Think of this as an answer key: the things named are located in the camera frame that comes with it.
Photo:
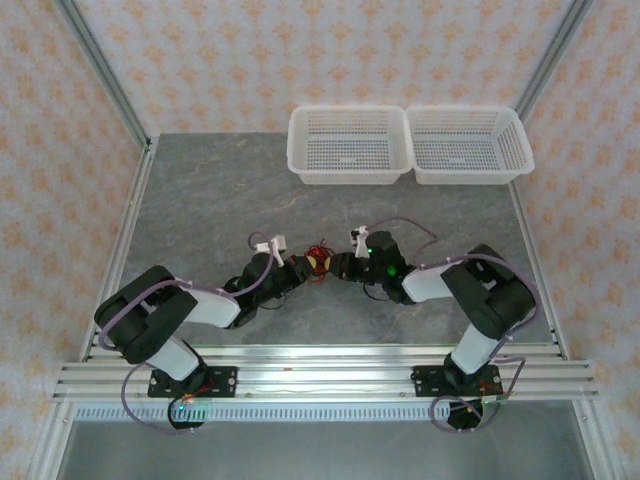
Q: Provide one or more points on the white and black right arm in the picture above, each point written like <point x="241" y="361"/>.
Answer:
<point x="425" y="285"/>

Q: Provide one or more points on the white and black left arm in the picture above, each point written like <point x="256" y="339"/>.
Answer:
<point x="212" y="307"/>

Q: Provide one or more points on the white perforated plastic basket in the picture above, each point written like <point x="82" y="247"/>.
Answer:
<point x="465" y="145"/>
<point x="350" y="145"/>

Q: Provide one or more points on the small lit circuit board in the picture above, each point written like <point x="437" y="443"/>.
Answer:
<point x="192" y="412"/>
<point x="492" y="400"/>

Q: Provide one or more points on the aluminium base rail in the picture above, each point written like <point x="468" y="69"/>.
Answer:
<point x="325" y="380"/>

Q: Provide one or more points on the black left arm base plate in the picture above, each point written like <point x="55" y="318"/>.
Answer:
<point x="225" y="382"/>

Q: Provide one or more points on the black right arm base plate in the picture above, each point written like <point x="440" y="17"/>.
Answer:
<point x="425" y="382"/>

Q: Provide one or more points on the aluminium side rail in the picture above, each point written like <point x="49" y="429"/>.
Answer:
<point x="535" y="260"/>
<point x="125" y="240"/>

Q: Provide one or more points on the aluminium frame post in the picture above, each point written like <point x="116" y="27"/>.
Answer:
<point x="100" y="65"/>
<point x="550" y="55"/>

